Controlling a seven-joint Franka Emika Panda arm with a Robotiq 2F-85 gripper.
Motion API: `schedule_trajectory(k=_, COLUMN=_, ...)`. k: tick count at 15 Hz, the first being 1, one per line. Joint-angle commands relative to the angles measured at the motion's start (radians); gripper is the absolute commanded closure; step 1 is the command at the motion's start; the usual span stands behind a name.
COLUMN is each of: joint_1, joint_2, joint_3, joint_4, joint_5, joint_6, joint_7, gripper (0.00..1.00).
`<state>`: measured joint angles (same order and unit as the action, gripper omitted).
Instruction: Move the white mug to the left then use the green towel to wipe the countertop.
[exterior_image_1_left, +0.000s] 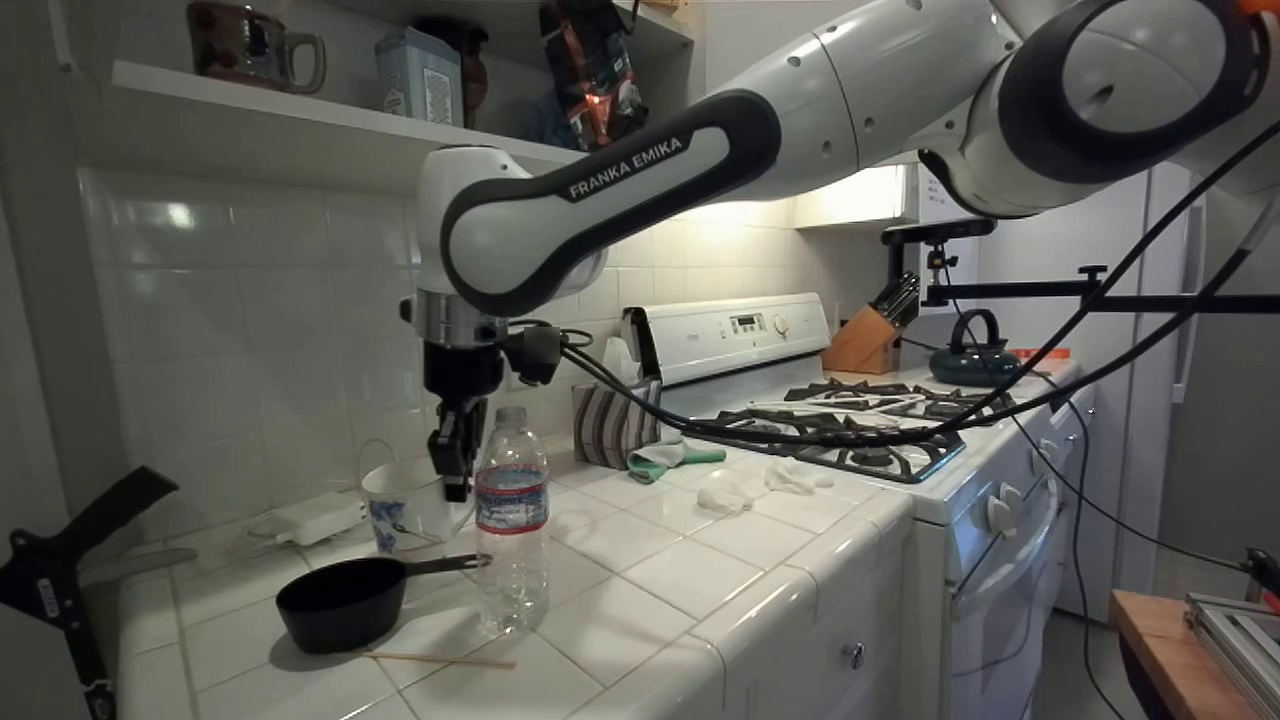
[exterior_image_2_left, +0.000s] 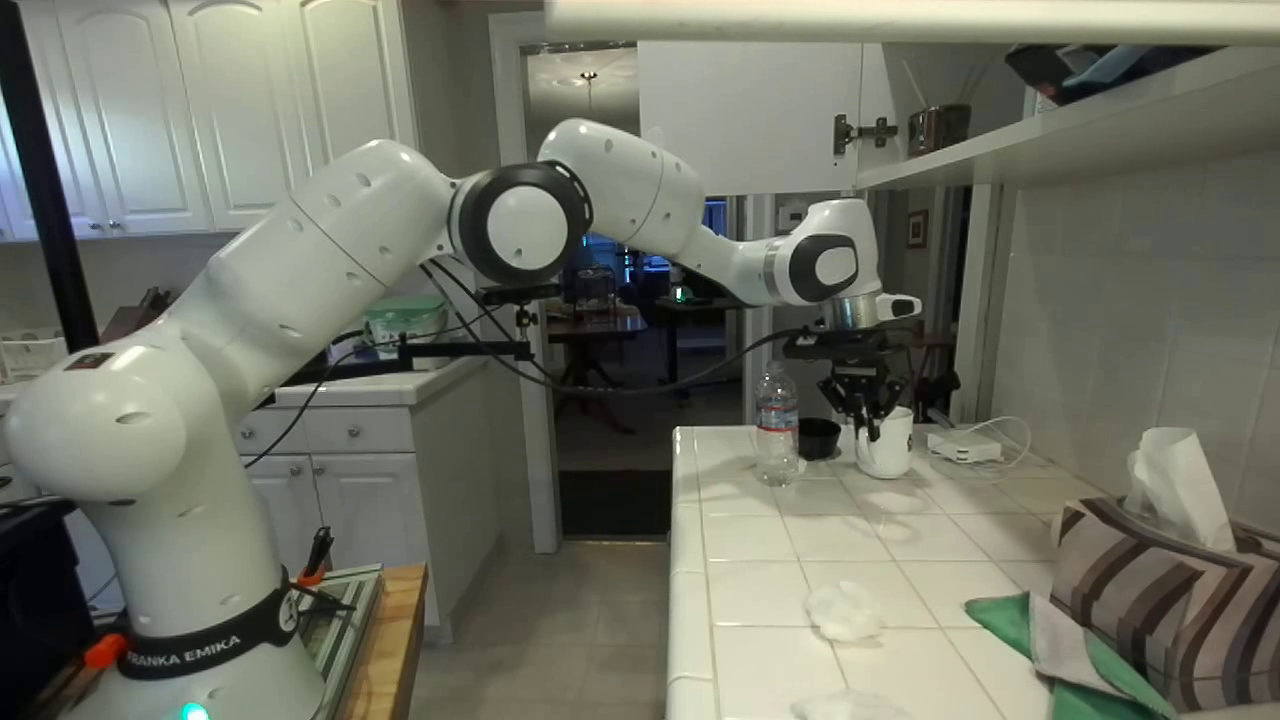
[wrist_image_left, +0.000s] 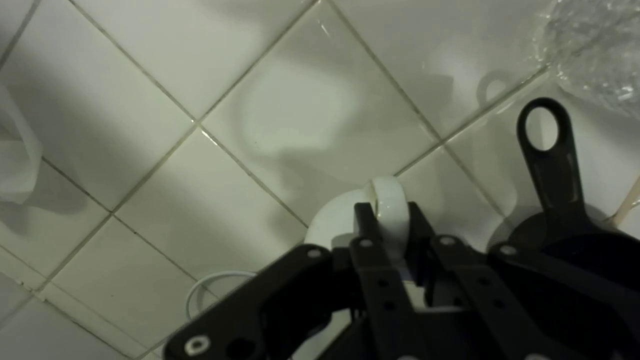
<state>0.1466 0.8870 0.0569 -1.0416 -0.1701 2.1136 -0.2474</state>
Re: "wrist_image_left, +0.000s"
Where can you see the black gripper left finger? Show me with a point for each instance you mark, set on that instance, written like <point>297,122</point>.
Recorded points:
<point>280,300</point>

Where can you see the small black pan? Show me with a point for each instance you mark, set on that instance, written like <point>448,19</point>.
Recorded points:
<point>561,173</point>

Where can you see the clear plastic water bottle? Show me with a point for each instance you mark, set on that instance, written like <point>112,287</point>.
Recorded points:
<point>600,46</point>

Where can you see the white mug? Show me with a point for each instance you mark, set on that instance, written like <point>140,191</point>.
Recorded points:
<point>392,200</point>

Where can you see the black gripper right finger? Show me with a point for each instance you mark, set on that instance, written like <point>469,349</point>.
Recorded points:
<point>533,306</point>

